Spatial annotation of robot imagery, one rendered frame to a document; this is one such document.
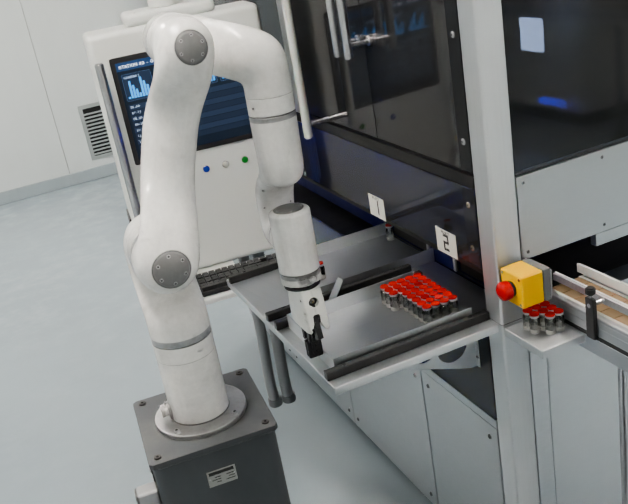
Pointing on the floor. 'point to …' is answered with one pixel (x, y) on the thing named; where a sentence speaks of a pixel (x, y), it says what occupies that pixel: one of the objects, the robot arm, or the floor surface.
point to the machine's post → (498, 236)
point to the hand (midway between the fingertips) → (313, 347)
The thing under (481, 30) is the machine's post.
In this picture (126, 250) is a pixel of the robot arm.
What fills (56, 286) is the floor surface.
